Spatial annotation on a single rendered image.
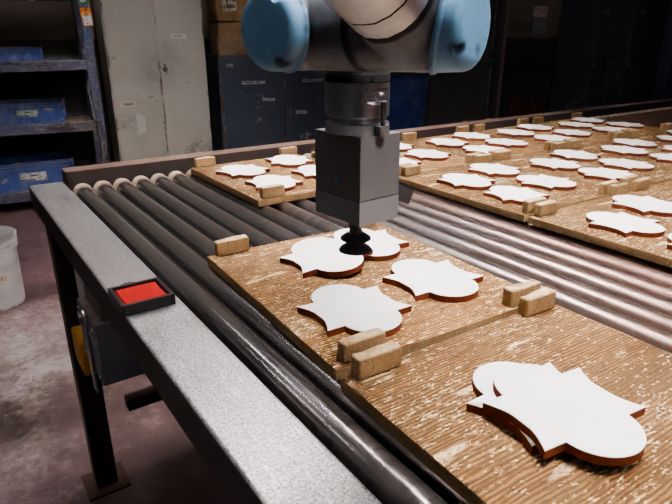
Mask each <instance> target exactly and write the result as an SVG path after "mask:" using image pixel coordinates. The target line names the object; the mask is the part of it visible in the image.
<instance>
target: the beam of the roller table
mask: <svg viewBox="0 0 672 504"><path fill-rule="evenodd" d="M29 192H30V197H31V203H32V207H33V208H34V210H35V211H36V213H37V214H38V216H39V217H40V219H41V220H42V222H43V223H44V225H45V226H46V228H47V229H48V231H49V232H50V233H51V235H52V236H53V238H54V239H55V241H56V242H57V244H58V245H59V247H60V248H61V250H62V251H63V253H64V254H65V256H66V257H67V259H68V260H69V262H70V263H71V265H72V266H73V268H74V269H75V271H76V272H77V274H78V275H79V277H80V278H81V280H82V281H83V282H84V284H85V285H86V287H87V288H88V290H89V291H90V293H91V294H92V296H93V297H94V299H95V300H96V302H97V303H98V305H99V306H100V308H101V309H102V311H103V312H104V314H105V315H106V317H107V318H108V320H109V321H110V323H111V324H112V326H113V327H114V329H115V330H116V331H117V333H118V334H119V336H120V337H121V339H122V340H123V342H124V343H125V345H126V346H127V348H128V349H129V351H130V352H131V354H132V355H133V357H134V358H135V360H136V361H137V363H138V364H139V366H140V367H141V369H142V370H143V372H144V373H145V375H146V376H147V378H148V379H149V380H150V382H151V383H152V385H153V386H154V388H155V389H156V391H157V392H158V394H159V395H160V397H161V398H162V400H163V401H164V403H165V404H166V406H167V407H168V409H169V410H170V412H171V413H172V415H173V416H174V418H175V419H176V421H177V422H178V424H179V425H180V427H181V428H182V429H183V431H184V432H185V434H186V435H187V437H188V438H189V440H190V441H191V443H192V444H193V446H194V447H195V449H196V450H197V452H198V453H199V455H200V456H201V458H202V459H203V461H204V462H205V464H206V465H207V467H208V468H209V470H210V471H211V473H212V474H213V476H214V477H215V478H216V480H217V481H218V483H219V484H220V486H221V487H222V489H223V490H224V492H225V493H226V495H227V496H228V498H229V499H230V501H231V502H232V504H382V503H381V502H380V501H379V500H378V499H377V498H376V497H375V496H374V495H373V494H372V493H371V491H370V490H369V489H368V488H367V487H366V486H365V485H364V484H363V483H362V482H361V481H360V480H359V479H358V478H357V477H356V476H355V475H354V474H353V473H352V472H351V471H350V470H349V469H348V468H347V467H346V466H345V465H344V464H343V463H342V462H341V461H340V460H339V459H338V458H337V457H336V456H335V455H334V454H333V453H332V452H331V451H330V450H329V449H328V448H327V447H326V446H325V445H324V444H323V443H322V442H321V441H320V440H319V439H318V438H317V437H316V436H315V435H314V434H313V433H312V432H311V431H310V430H309V429H308V428H307V427H306V426H305V425H304V424H303V423H302V422H301V421H300V420H299V419H298V418H297V417H296V416H295V415H294V414H293V413H292V412H291V411H290V410H289V409H288V408H287V407H286V406H285V405H284V404H283V403H282V402H281V401H280V400H279V399H278V398H277V397H276V396H275V395H274V394H273V393H272V392H271V391H270V390H269V389H268V388H267V387H266V386H265V385H264V384H263V383H262V382H261V381H260V380H259V379H258V378H257V377H256V376H255V375H254V374H253V373H252V372H251V371H250V370H249V369H248V368H247V367H246V366H245V365H244V364H243V363H242V362H241V361H240V360H239V359H238V358H237V357H236V356H235V355H234V354H233V353H232V352H231V351H230V350H229V349H228V348H227V347H226V346H225V345H224V344H223V343H222V342H221V341H220V340H219V339H218V338H217V337H216V336H215V335H214V334H213V333H212V332H211V331H210V329H209V328H208V327H207V326H206V325H205V324H204V323H203V322H202V321H201V320H200V319H199V318H198V317H197V316H196V315H195V314H194V313H193V312H192V311H191V310H190V309H189V308H188V307H187V306H186V305H185V304H184V303H183V302H182V301H181V300H180V299H179V298H178V297H177V296H176V295H175V300H176V304H173V305H169V306H165V307H161V308H158V309H154V310H150V311H146V312H142V313H138V314H134V315H130V316H126V317H123V316H122V315H121V314H120V312H119V311H118V310H117V308H116V307H115V306H114V304H113V303H112V301H111V300H110V299H109V295H108V288H110V287H111V288H112V287H115V286H119V285H121V284H123V283H127V282H137V281H141V280H145V279H150V278H155V277H157V276H156V275H155V274H154V273H153V272H152V271H151V270H150V269H149V268H148V267H147V266H146V265H145V264H144V263H143V262H142V261H141V260H140V259H139V258H138V257H137V256H136V255H135V254H134V253H133V252H132V251H131V250H130V249H129V248H128V247H127V246H126V245H125V244H124V243H123V242H122V241H121V240H120V239H119V238H118V237H117V236H116V235H115V234H114V233H113V232H112V231H111V230H110V229H109V228H108V227H107V226H106V225H105V224H104V223H103V222H102V221H101V220H100V219H99V218H98V217H97V216H96V215H95V214H94V213H93V212H92V211H91V210H90V209H89V208H88V207H87V206H86V205H85V204H84V203H83V202H82V201H81V200H80V199H79V198H78V197H77V196H76V195H75V194H74V193H73V192H72V191H71V190H70V189H69V188H68V187H67V186H66V185H65V184H64V183H63V182H54V183H46V184H39V185H31V186H29Z"/></svg>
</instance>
